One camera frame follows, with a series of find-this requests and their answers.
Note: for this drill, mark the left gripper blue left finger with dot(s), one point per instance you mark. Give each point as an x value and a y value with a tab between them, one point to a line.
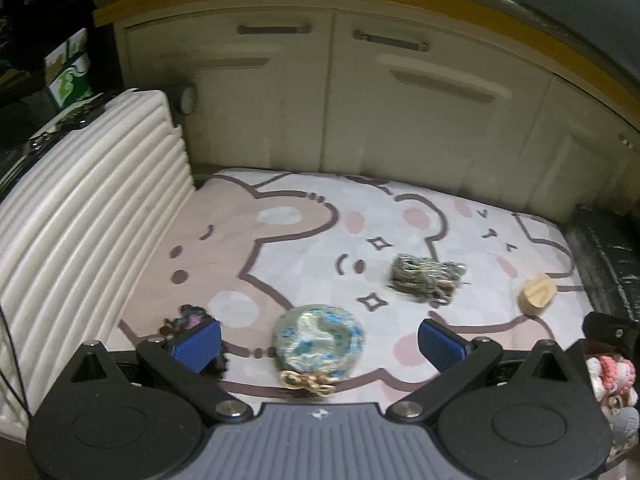
198	347

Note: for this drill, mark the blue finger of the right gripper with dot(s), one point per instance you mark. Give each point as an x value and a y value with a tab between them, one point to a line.
609	329

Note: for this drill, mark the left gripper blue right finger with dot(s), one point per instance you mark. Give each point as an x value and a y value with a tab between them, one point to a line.
441	346

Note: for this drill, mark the pink crochet bunny doll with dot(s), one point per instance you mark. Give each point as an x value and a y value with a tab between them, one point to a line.
612	380

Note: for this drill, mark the dark purple butterfly ornament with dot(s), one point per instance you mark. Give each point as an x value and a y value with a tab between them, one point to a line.
190	316

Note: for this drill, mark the oval wooden block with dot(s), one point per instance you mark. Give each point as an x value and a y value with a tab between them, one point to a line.
536	294

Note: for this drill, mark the black wrapped cushion block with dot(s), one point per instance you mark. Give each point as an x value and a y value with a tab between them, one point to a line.
605	248

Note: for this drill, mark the cartoon bear bed sheet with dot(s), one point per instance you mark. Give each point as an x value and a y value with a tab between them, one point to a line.
249	245

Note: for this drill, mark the blue floral silk pouch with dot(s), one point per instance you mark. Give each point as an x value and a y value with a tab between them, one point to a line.
316	346

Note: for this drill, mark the white ribbed radiator panel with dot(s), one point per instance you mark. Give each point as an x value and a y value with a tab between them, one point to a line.
76	233

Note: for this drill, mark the cream cabinet with doors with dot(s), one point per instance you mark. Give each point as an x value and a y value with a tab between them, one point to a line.
450	94

